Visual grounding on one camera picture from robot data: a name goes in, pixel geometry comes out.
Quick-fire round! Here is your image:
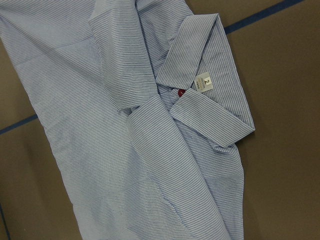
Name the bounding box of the blue striped button shirt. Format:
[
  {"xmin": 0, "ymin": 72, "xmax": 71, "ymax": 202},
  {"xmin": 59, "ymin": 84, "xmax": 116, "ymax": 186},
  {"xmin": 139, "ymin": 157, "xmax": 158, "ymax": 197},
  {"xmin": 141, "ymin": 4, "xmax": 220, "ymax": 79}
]
[{"xmin": 0, "ymin": 0, "xmax": 255, "ymax": 240}]

